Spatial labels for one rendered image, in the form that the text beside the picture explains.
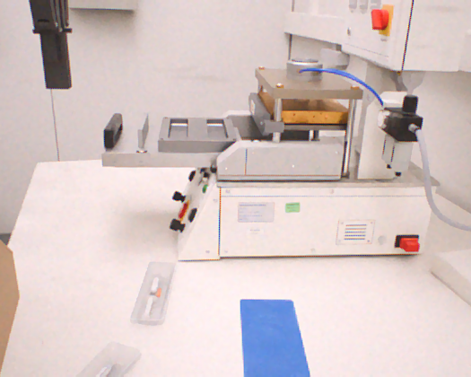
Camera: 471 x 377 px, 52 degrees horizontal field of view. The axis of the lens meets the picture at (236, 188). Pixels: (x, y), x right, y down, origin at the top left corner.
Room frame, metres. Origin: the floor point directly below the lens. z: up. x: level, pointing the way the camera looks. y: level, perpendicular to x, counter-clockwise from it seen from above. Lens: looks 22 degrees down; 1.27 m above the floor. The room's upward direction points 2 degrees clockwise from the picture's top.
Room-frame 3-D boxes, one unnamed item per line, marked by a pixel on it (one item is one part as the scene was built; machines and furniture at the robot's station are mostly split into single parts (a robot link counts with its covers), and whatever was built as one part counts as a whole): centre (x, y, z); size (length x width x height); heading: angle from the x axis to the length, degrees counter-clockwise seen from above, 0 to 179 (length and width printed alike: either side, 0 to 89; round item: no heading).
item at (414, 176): (1.07, -0.17, 0.93); 0.46 x 0.35 x 0.01; 96
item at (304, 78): (1.05, -0.17, 1.08); 0.31 x 0.24 x 0.13; 6
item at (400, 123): (0.86, -0.29, 1.05); 0.15 x 0.05 x 0.15; 6
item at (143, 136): (1.04, 0.14, 0.97); 0.30 x 0.22 x 0.08; 96
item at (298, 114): (1.06, -0.14, 1.07); 0.22 x 0.17 x 0.10; 6
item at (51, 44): (0.61, 0.23, 1.21); 0.03 x 0.01 x 0.05; 6
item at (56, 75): (0.62, 0.24, 1.19); 0.03 x 0.01 x 0.07; 96
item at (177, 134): (1.05, 0.09, 0.98); 0.20 x 0.17 x 0.03; 6
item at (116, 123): (1.03, 0.28, 0.99); 0.15 x 0.02 x 0.04; 6
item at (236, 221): (1.05, -0.13, 0.84); 0.53 x 0.37 x 0.17; 96
